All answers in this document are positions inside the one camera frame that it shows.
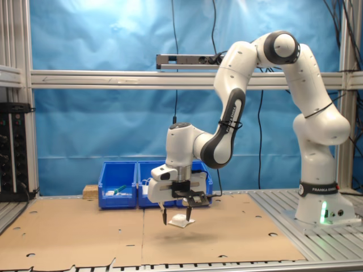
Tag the cotton ball in clear packet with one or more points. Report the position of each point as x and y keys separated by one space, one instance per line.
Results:
x=178 y=221

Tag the blue bin with cotton packet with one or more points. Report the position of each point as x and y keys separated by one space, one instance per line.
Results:
x=209 y=182

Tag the blue bin with masks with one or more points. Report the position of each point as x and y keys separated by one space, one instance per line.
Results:
x=143 y=202

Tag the loose green capped tube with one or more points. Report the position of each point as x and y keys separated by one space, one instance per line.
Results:
x=121 y=187

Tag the blue bin with tube packets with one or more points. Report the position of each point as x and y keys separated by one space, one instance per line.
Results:
x=117 y=202

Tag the brown cardboard sheet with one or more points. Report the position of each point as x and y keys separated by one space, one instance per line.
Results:
x=227 y=235
x=71 y=235

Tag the printed white flat packet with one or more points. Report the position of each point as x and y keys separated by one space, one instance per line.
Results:
x=109 y=193

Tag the chipboard wooden board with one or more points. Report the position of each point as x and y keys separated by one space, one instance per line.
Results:
x=90 y=192

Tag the horizontal aluminium beam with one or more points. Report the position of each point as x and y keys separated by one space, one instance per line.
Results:
x=113 y=79

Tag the grey power strip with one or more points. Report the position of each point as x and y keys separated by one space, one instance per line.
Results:
x=184 y=60

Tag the black equipment rack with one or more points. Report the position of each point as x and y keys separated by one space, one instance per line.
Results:
x=17 y=156

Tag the short aluminium side beam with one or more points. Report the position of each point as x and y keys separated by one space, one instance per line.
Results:
x=10 y=76

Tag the slim aluminium frame post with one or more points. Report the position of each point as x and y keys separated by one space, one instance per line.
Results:
x=346 y=170

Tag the wide aluminium frame post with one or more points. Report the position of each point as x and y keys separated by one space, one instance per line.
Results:
x=20 y=42

